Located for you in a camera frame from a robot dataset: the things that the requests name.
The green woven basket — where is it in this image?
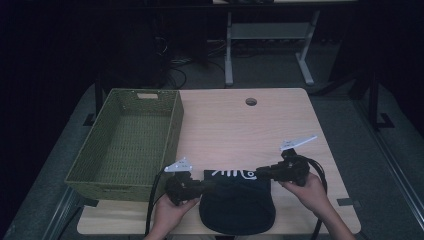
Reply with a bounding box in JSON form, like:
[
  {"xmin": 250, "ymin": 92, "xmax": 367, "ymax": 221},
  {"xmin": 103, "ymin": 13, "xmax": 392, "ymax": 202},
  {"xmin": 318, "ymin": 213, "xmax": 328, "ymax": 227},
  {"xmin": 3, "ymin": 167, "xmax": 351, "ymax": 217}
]
[{"xmin": 64, "ymin": 88, "xmax": 185, "ymax": 203}]

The white metal desk frame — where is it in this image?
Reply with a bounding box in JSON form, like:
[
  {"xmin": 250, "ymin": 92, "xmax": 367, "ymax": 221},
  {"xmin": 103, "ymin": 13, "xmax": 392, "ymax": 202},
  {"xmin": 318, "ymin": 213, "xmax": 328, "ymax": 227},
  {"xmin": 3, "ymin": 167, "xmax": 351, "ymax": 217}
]
[{"xmin": 224, "ymin": 9, "xmax": 321, "ymax": 87}]

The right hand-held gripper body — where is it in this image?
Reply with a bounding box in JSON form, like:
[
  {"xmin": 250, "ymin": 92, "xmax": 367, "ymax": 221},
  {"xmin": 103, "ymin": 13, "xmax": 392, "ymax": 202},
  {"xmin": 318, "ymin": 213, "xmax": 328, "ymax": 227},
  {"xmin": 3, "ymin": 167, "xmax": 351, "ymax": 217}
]
[{"xmin": 276, "ymin": 134, "xmax": 318, "ymax": 188}]

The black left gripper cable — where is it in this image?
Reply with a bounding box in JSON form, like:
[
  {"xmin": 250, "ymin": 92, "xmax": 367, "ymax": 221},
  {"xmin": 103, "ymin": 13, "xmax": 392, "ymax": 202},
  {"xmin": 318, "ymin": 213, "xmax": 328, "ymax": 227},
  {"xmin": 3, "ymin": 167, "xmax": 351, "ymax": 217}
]
[{"xmin": 144, "ymin": 169, "xmax": 168, "ymax": 237}]

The person's left hand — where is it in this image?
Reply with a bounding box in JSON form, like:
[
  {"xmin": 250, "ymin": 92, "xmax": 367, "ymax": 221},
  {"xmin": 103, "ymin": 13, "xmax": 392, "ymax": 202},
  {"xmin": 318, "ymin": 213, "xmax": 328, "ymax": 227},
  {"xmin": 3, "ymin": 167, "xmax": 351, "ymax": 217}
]
[{"xmin": 148, "ymin": 194, "xmax": 201, "ymax": 236}]

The person's right hand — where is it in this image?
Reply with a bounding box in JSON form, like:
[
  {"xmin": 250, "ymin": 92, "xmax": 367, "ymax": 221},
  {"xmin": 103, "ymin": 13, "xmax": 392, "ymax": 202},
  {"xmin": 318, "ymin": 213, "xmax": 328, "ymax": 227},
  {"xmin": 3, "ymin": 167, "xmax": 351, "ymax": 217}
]
[{"xmin": 279, "ymin": 173, "xmax": 329, "ymax": 214}]

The dark blue printed cloth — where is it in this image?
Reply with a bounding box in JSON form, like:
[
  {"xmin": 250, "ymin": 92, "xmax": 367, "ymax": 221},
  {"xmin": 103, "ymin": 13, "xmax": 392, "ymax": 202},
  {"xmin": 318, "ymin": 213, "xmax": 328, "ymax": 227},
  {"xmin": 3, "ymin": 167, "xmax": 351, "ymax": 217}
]
[{"xmin": 199, "ymin": 169, "xmax": 277, "ymax": 236}]

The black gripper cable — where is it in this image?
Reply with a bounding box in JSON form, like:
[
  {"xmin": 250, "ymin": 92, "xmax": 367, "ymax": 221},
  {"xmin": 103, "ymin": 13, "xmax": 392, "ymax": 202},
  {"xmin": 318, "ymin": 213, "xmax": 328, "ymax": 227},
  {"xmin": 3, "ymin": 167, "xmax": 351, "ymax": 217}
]
[
  {"xmin": 296, "ymin": 154, "xmax": 328, "ymax": 240},
  {"xmin": 144, "ymin": 169, "xmax": 168, "ymax": 237}
]

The bundle of floor cables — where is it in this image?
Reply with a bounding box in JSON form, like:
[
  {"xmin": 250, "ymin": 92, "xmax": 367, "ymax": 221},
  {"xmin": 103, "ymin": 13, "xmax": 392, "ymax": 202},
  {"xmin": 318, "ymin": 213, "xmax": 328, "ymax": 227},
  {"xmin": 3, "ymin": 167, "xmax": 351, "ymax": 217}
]
[{"xmin": 154, "ymin": 34, "xmax": 228, "ymax": 90}]

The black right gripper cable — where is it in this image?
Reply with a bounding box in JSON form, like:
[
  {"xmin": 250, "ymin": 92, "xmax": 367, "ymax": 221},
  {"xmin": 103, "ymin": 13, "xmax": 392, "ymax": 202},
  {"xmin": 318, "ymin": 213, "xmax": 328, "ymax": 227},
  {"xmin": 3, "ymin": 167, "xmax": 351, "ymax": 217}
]
[{"xmin": 296, "ymin": 154, "xmax": 328, "ymax": 240}]

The black metal stand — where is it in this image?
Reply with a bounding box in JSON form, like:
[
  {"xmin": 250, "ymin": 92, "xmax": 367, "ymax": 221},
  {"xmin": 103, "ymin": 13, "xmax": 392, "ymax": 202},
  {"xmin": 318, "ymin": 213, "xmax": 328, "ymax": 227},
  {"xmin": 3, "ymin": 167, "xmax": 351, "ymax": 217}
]
[{"xmin": 366, "ymin": 71, "xmax": 396, "ymax": 131}]

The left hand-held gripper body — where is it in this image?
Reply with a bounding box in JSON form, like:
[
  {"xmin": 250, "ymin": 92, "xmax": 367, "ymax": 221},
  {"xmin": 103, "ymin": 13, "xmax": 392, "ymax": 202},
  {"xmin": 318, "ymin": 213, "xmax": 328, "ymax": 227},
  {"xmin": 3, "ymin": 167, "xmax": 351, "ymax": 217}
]
[{"xmin": 163, "ymin": 157, "xmax": 204, "ymax": 206}]

